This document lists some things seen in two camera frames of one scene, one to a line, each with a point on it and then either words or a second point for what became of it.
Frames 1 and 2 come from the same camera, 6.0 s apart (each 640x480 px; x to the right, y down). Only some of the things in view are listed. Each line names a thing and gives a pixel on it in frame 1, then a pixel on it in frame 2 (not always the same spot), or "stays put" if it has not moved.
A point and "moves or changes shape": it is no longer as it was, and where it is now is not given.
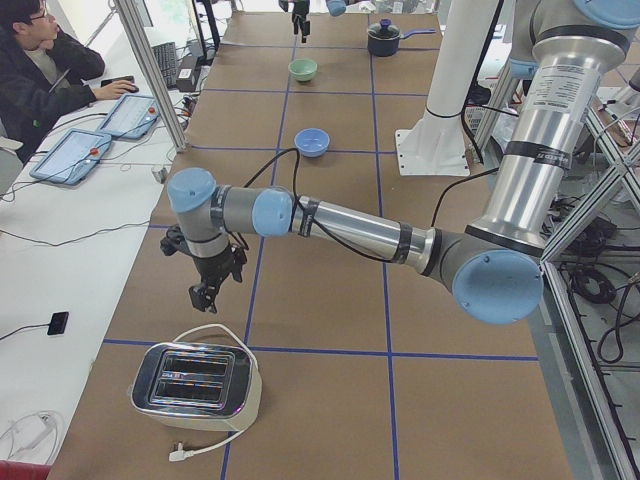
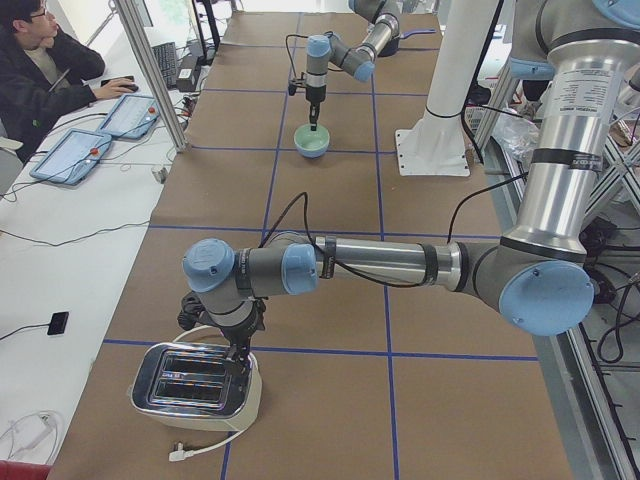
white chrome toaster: (206, 386) stays put
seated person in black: (43, 74) stays put
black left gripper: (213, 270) → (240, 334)
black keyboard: (166, 54) stays put
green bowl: (303, 69) moves or changes shape
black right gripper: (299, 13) → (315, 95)
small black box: (58, 323) stays put
